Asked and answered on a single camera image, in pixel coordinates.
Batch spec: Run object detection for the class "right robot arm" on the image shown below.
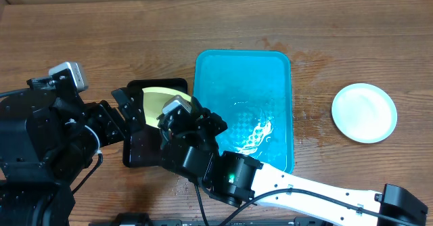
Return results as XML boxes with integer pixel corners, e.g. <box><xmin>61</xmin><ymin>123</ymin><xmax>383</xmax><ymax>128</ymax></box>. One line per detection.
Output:
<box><xmin>158</xmin><ymin>95</ymin><xmax>428</xmax><ymax>225</ymax></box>

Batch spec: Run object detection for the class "black plastic tray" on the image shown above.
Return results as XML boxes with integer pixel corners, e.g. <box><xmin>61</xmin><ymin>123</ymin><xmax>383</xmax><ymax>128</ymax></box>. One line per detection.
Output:
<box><xmin>122</xmin><ymin>78</ymin><xmax>188</xmax><ymax>168</ymax></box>

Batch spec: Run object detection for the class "yellow-green plate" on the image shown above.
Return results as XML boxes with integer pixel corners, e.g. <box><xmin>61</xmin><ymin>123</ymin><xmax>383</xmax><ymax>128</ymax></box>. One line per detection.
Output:
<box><xmin>142</xmin><ymin>87</ymin><xmax>191</xmax><ymax>128</ymax></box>

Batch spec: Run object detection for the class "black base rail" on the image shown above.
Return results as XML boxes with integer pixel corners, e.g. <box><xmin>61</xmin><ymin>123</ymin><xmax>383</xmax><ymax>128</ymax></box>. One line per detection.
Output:
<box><xmin>88</xmin><ymin>212</ymin><xmax>332</xmax><ymax>226</ymax></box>

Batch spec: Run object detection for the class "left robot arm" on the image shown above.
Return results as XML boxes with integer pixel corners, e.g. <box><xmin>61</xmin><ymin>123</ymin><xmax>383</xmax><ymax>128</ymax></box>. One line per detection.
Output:
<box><xmin>1</xmin><ymin>85</ymin><xmax>145</xmax><ymax>225</ymax></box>

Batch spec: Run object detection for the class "light blue plate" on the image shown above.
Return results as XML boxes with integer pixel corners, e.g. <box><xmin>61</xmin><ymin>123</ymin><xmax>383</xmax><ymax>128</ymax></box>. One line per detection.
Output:
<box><xmin>331</xmin><ymin>83</ymin><xmax>398</xmax><ymax>143</ymax></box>

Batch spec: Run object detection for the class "teal plastic tray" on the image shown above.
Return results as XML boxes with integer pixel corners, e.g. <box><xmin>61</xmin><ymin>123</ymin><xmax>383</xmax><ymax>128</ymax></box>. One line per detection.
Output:
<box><xmin>193</xmin><ymin>49</ymin><xmax>295</xmax><ymax>173</ymax></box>

